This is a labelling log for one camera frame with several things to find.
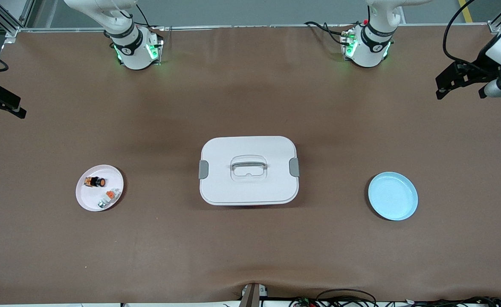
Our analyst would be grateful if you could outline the pink round plate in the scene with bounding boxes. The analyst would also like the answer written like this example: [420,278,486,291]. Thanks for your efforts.
[75,165,125,212]

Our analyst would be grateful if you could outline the white lidded storage box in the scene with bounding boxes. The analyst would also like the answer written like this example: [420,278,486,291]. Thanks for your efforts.
[198,136,300,206]

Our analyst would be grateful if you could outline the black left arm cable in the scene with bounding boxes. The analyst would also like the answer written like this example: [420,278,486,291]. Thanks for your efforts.
[443,0,485,67]

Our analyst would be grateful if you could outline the black looped cable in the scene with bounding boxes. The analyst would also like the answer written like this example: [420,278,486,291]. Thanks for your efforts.
[316,289,377,307]

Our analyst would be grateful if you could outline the brown table mat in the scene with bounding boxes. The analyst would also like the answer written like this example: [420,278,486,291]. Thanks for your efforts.
[0,25,501,305]

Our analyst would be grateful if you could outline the brown camera mount post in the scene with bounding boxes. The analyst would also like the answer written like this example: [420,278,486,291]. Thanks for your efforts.
[240,283,269,307]

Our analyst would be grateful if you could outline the silver table edge rail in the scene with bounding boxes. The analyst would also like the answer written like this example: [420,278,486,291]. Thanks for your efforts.
[18,23,501,33]

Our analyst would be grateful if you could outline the black base power cable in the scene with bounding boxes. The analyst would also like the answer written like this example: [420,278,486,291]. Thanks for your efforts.
[305,20,355,45]
[135,3,153,30]

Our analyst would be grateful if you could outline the grey box lid handle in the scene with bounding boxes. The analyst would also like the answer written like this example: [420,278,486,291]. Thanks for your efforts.
[231,160,268,171]

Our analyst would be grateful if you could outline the black cable bundle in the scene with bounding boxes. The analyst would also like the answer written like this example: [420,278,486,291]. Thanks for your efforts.
[289,296,501,307]

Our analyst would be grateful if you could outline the small orange white switch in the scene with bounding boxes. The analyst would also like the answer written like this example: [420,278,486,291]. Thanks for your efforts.
[97,188,121,210]

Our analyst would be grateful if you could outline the light blue round plate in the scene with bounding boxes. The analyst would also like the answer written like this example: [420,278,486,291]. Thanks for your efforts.
[368,172,419,221]

